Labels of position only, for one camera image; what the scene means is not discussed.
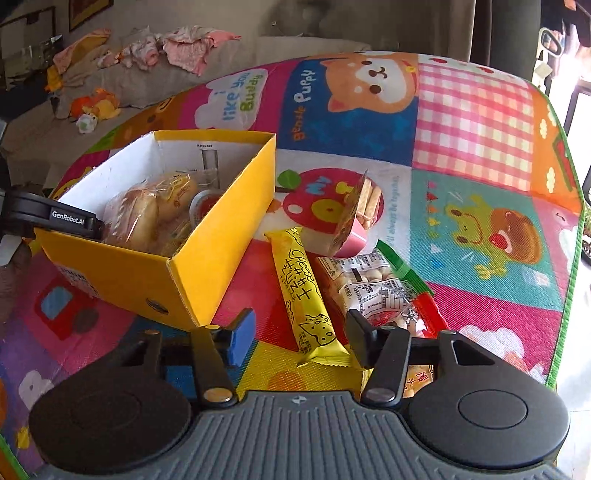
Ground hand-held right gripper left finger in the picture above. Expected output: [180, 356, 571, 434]
[122, 308, 256, 408]

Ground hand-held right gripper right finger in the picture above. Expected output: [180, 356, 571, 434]
[345, 309, 502, 408]

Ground candy bag red green edges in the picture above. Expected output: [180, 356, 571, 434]
[315, 240, 450, 342]

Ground yellow cheese snack packet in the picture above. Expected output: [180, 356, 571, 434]
[264, 227, 352, 367]

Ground bread bun packet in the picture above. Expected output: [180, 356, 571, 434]
[102, 171, 199, 254]

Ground yellow cardboard box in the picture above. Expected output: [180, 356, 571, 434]
[34, 130, 277, 329]

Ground pink biscuit stick cup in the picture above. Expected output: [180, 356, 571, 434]
[329, 171, 384, 258]

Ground round red label snack packet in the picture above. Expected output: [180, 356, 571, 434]
[188, 188, 227, 227]

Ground orange plush toy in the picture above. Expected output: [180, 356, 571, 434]
[69, 89, 122, 121]

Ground grey sofa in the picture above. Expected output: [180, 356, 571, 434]
[0, 32, 370, 185]

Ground dark glass cabinet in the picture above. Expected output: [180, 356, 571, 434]
[0, 7, 63, 100]

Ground pink yellow blanket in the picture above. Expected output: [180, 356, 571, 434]
[46, 28, 112, 88]

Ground baby clothes bundle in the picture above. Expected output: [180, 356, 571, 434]
[120, 28, 162, 70]

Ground framed picture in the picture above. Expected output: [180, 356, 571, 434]
[69, 0, 114, 32]

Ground colourful cartoon play mat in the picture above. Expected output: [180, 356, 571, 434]
[0, 52, 585, 480]

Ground pink crumpled clothes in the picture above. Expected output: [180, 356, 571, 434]
[161, 28, 241, 77]

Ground dark curtain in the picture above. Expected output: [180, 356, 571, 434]
[471, 0, 541, 63]

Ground hanging clothes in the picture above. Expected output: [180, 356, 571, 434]
[540, 0, 591, 51]

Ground white plastic handle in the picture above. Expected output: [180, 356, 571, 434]
[538, 28, 566, 58]

